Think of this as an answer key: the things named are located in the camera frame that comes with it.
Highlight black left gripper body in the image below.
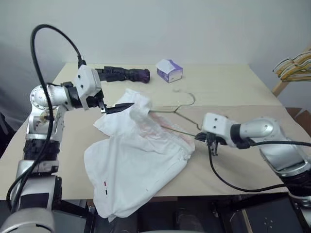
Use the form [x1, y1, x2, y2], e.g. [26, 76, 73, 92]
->
[85, 90, 108, 115]

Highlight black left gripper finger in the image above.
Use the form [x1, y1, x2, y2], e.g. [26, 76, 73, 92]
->
[106, 102, 135, 115]

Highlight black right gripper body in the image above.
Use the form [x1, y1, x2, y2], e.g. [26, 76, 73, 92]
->
[205, 132, 226, 156]

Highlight olive wire hanger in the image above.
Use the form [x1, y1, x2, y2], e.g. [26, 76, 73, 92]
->
[149, 92, 204, 137]

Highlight white shorts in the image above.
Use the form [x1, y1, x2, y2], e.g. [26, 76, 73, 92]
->
[84, 88, 196, 223]

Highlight folded black purple umbrella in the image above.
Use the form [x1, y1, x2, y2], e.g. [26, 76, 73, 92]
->
[95, 65, 151, 85]

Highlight purple white tissue box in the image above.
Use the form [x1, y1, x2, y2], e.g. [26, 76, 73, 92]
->
[155, 58, 184, 84]

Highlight stack of hangers on rack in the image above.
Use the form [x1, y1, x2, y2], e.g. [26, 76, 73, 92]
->
[271, 44, 311, 98]

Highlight black panel with white dots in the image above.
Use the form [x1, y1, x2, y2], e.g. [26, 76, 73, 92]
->
[242, 196, 311, 233]
[52, 209, 86, 233]

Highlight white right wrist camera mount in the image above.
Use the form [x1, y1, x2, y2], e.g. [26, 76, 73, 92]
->
[202, 112, 236, 148]

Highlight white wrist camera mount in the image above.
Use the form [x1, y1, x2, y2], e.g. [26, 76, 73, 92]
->
[202, 112, 236, 148]
[73, 65, 103, 111]

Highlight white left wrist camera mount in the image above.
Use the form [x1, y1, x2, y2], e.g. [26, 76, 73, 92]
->
[73, 65, 103, 111]

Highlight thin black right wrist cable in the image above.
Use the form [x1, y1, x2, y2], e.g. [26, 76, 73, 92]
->
[236, 140, 311, 149]

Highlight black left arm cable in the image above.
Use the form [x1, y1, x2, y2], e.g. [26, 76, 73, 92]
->
[6, 23, 87, 212]

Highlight black metal table frame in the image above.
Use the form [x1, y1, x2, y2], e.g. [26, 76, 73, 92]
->
[58, 195, 292, 233]

